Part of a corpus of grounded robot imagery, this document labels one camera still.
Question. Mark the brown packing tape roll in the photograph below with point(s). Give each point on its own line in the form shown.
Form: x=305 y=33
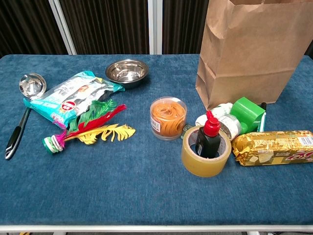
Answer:
x=203 y=167

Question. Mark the green plastic block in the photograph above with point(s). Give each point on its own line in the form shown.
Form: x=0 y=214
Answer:
x=247 y=112

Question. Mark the colourful feather shuttlecock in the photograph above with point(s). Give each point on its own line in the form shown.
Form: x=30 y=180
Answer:
x=97 y=133

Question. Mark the small round labelled jar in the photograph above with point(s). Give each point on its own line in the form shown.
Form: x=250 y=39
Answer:
x=231 y=126

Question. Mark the clear tub rubber bands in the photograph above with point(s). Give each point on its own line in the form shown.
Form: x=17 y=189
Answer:
x=168 y=120

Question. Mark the green white marker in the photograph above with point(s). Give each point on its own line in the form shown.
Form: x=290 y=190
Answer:
x=261 y=122

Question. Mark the white tube green print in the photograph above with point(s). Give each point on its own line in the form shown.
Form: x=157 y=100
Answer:
x=201 y=120

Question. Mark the steel bowl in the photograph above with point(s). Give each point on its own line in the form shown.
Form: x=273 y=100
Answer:
x=127 y=73

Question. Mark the teal snack packet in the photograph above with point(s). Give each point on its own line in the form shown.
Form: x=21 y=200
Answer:
x=68 y=98

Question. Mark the brown paper bag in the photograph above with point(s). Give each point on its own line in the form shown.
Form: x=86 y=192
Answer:
x=244 y=73

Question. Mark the gold biscuit package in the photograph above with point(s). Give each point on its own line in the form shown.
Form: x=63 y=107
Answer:
x=274 y=148

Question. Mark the black ink bottle red cap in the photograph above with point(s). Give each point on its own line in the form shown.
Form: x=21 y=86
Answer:
x=207 y=144

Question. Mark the white partition frame post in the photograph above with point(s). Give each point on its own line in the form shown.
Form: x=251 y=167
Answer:
x=63 y=27
x=155 y=27

